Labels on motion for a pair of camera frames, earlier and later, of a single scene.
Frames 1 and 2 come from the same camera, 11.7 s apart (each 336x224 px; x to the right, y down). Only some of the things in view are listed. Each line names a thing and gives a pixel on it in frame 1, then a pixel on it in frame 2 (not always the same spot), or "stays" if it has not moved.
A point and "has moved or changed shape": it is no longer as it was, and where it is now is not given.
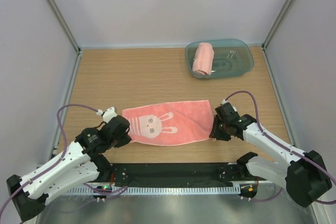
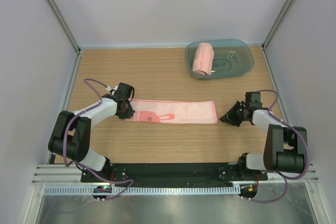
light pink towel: x=203 y=62 stays
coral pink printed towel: x=170 y=123 has moved or changed shape
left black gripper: x=126 y=139 → x=128 y=114
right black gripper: x=215 y=133 → x=229 y=117
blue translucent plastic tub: x=232 y=57 stays
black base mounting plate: x=181 y=174 stays
